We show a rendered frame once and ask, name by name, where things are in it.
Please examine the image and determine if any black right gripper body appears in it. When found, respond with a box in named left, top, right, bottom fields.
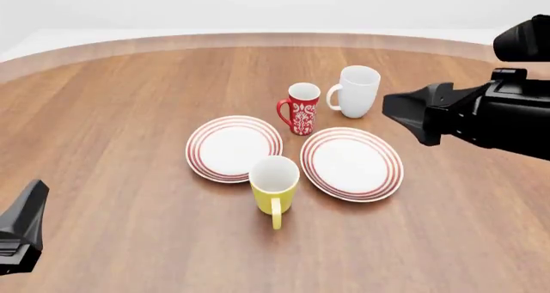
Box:
left=441, top=77, right=550, bottom=162

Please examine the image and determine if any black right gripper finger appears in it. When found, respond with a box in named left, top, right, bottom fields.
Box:
left=382, top=105, right=457, bottom=147
left=382, top=82, right=455, bottom=113

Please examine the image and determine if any white plate with red rings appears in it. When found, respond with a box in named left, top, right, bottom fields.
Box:
left=185, top=114, right=284, bottom=184
left=299, top=126, right=405, bottom=204

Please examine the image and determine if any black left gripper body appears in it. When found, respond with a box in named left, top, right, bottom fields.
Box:
left=0, top=231, right=44, bottom=277

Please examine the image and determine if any red patterned tall mug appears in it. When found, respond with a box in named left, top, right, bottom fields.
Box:
left=276, top=82, right=321, bottom=136

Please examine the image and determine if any plain white mug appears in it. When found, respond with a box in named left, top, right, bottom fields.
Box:
left=326, top=64, right=382, bottom=119

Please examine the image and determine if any yellow and white mug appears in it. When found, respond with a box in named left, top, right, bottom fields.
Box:
left=247, top=155, right=301, bottom=231

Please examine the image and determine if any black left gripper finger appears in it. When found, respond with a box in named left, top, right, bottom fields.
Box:
left=0, top=179, right=50, bottom=252

